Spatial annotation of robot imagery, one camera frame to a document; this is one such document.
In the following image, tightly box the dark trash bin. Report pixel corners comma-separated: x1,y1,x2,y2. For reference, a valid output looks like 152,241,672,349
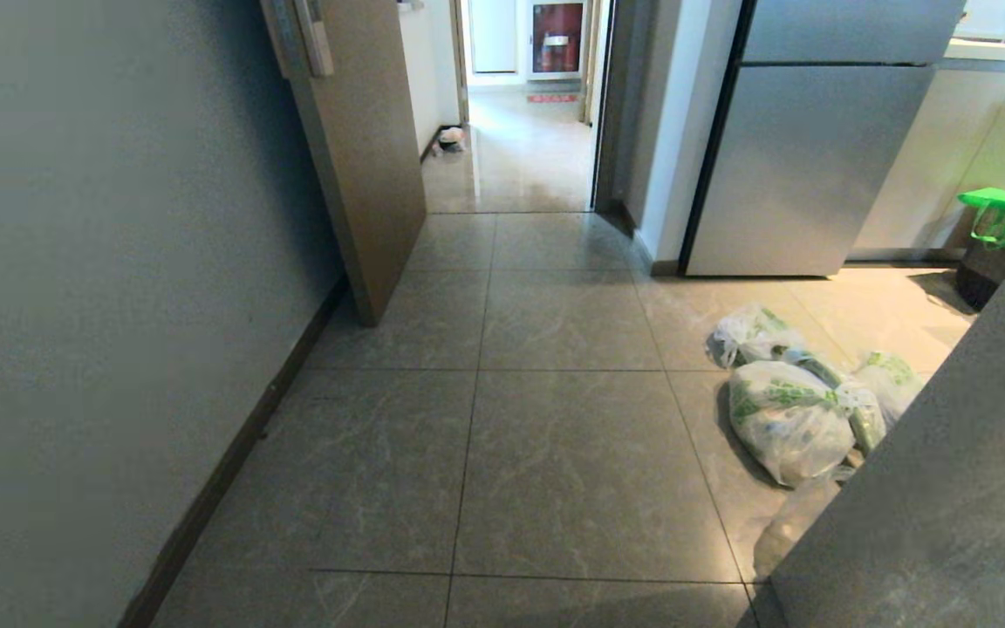
955,237,1005,311

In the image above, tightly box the white green plastic bag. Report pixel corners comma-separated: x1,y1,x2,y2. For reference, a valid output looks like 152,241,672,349
853,351,926,430
728,360,886,488
710,304,844,385

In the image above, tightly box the silver refrigerator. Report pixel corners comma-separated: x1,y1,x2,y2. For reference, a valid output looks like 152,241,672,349
680,0,966,278

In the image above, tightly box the cream kitchen cabinet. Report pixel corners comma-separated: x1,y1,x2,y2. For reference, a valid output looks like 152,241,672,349
850,38,1005,263

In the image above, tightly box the red cabinet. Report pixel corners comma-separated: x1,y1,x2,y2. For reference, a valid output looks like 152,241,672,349
528,0,590,81

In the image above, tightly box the white door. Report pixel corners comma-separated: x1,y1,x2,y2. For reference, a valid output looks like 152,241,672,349
468,0,519,75

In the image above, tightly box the silver door handle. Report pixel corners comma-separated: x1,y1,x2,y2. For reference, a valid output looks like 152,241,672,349
268,0,335,82

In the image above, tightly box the brown wooden door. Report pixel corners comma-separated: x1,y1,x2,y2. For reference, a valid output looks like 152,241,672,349
260,0,427,327

